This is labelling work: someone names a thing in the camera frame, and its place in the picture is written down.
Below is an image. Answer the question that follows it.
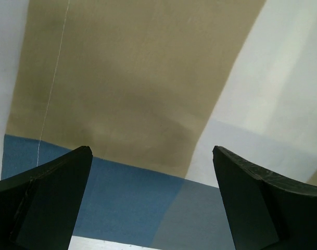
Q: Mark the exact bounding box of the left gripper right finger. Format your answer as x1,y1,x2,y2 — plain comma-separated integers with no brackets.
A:
213,146,317,249

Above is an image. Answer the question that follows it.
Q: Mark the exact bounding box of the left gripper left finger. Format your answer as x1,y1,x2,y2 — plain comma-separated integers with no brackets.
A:
0,146,93,250

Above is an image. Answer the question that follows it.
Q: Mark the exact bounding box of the blue beige cloth placemat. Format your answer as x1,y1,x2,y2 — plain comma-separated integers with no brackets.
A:
2,1,264,249

